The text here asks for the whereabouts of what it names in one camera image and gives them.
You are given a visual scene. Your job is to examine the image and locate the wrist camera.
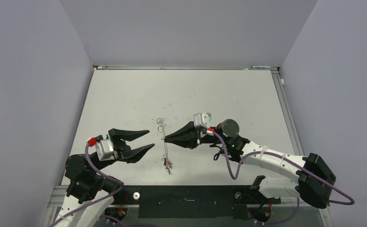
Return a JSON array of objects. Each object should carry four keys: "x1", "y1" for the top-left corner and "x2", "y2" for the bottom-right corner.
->
[
  {"x1": 86, "y1": 135, "x2": 115, "y2": 161},
  {"x1": 193, "y1": 113, "x2": 209, "y2": 129}
]

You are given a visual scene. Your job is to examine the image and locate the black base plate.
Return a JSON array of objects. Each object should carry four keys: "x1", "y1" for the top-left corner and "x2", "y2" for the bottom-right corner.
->
[{"x1": 111, "y1": 185, "x2": 281, "y2": 219}]

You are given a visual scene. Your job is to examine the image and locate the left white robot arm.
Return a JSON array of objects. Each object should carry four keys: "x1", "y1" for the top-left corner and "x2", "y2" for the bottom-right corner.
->
[{"x1": 51, "y1": 128, "x2": 155, "y2": 227}]

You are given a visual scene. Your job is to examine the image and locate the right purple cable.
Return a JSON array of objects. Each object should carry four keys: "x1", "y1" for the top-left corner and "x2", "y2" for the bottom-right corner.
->
[{"x1": 206, "y1": 128, "x2": 355, "y2": 226}]

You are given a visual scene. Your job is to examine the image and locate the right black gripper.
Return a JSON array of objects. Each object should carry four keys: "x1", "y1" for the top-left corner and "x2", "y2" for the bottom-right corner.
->
[{"x1": 165, "y1": 120, "x2": 228, "y2": 148}]

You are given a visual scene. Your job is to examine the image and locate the purple cable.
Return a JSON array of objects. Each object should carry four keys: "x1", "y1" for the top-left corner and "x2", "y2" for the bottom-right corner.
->
[
  {"x1": 206, "y1": 128, "x2": 355, "y2": 226},
  {"x1": 47, "y1": 142, "x2": 156, "y2": 227}
]

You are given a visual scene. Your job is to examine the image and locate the aluminium rail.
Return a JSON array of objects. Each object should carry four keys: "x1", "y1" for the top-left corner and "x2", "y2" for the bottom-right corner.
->
[
  {"x1": 94, "y1": 65, "x2": 279, "y2": 71},
  {"x1": 47, "y1": 184, "x2": 330, "y2": 208},
  {"x1": 271, "y1": 70, "x2": 304, "y2": 155}
]

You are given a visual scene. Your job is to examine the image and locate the front aluminium rail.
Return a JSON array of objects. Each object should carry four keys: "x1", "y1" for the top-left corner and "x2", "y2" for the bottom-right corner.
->
[{"x1": 47, "y1": 184, "x2": 330, "y2": 208}]

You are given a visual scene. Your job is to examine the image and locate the right aluminium rail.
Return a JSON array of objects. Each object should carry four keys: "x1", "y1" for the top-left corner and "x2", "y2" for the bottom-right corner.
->
[{"x1": 271, "y1": 70, "x2": 304, "y2": 155}]

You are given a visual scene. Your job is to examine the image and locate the metal crescent keyring plate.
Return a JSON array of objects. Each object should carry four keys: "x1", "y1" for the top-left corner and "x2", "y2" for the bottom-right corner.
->
[{"x1": 156, "y1": 118, "x2": 173, "y2": 175}]

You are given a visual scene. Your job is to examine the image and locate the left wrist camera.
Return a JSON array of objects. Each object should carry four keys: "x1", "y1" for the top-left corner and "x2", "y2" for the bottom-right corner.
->
[{"x1": 86, "y1": 135, "x2": 115, "y2": 161}]

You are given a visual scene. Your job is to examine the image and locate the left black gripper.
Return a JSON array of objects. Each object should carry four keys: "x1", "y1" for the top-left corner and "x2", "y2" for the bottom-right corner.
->
[{"x1": 91, "y1": 129, "x2": 154, "y2": 173}]

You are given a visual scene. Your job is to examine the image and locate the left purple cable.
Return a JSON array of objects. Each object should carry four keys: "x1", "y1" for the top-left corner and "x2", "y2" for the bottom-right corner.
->
[{"x1": 47, "y1": 142, "x2": 156, "y2": 227}]

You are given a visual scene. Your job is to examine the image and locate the rear aluminium rail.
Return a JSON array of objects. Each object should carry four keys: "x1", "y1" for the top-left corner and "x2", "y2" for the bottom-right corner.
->
[{"x1": 94, "y1": 65, "x2": 279, "y2": 71}]

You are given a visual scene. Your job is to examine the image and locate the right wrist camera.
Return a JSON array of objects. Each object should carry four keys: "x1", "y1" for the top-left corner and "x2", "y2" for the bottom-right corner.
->
[{"x1": 193, "y1": 113, "x2": 209, "y2": 129}]

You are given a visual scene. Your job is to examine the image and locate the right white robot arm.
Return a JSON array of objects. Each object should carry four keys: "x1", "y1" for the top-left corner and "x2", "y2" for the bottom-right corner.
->
[{"x1": 164, "y1": 119, "x2": 336, "y2": 209}]

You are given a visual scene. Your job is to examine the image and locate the green tagged key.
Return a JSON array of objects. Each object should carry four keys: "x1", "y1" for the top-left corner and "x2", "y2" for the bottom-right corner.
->
[{"x1": 207, "y1": 113, "x2": 212, "y2": 122}]

